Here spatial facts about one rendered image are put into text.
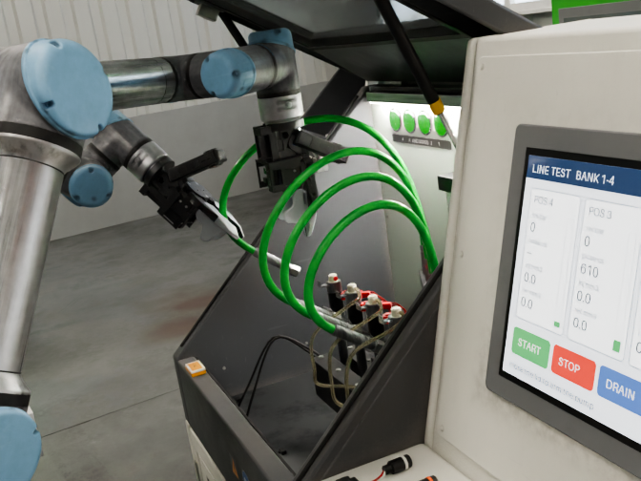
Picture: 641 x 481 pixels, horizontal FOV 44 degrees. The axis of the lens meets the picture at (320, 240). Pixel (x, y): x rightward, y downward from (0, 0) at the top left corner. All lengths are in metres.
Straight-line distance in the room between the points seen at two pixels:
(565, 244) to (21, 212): 0.61
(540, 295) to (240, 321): 0.93
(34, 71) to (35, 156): 0.09
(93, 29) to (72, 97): 7.03
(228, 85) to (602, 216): 0.62
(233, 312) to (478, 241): 0.81
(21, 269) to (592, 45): 0.68
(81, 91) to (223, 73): 0.34
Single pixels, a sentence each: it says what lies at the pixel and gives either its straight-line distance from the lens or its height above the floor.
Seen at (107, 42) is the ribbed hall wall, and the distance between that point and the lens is 8.03.
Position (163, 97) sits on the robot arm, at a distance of 1.32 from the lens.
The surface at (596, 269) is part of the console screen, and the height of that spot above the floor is 1.30.
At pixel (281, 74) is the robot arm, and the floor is 1.53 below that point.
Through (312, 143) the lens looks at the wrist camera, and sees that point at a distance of 1.40.
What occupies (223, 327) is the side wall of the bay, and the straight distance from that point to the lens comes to 1.77.
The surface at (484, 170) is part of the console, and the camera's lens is 1.08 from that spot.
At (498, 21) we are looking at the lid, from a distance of 1.16.
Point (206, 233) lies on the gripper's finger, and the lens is 1.53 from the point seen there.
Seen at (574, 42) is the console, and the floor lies 1.54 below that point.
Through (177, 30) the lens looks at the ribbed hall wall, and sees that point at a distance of 8.27.
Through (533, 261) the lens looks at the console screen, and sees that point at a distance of 0.99.
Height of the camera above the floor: 1.59
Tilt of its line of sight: 15 degrees down
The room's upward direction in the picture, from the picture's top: 8 degrees counter-clockwise
